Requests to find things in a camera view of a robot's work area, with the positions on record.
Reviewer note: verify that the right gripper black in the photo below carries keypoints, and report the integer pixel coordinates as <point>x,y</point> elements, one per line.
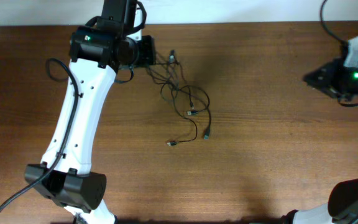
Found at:
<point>329,81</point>

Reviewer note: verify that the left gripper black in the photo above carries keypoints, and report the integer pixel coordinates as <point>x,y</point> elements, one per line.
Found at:
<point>148,50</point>

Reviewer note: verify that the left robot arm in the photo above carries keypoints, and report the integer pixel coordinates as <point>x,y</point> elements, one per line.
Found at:
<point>99,49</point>

